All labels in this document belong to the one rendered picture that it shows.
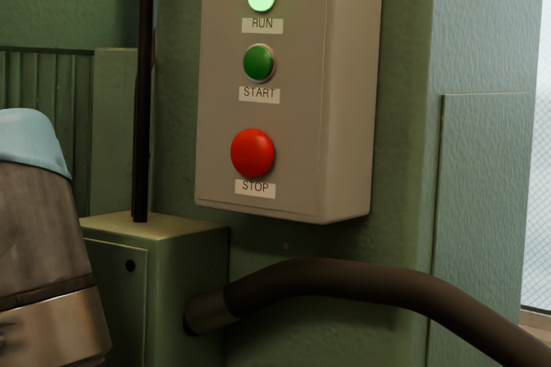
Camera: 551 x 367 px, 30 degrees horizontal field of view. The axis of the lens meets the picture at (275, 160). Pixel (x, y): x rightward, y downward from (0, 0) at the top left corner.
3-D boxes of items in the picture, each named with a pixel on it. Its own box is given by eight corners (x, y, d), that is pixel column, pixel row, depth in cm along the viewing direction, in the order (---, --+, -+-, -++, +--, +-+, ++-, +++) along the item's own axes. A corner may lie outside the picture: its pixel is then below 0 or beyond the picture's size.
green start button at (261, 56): (243, 81, 63) (245, 42, 62) (275, 83, 61) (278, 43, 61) (237, 81, 62) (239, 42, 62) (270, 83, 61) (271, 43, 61)
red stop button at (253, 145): (235, 174, 63) (237, 126, 63) (275, 178, 62) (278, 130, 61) (225, 175, 63) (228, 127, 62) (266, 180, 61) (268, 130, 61)
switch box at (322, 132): (244, 197, 71) (254, -35, 69) (371, 215, 65) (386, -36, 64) (189, 206, 66) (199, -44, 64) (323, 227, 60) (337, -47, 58)
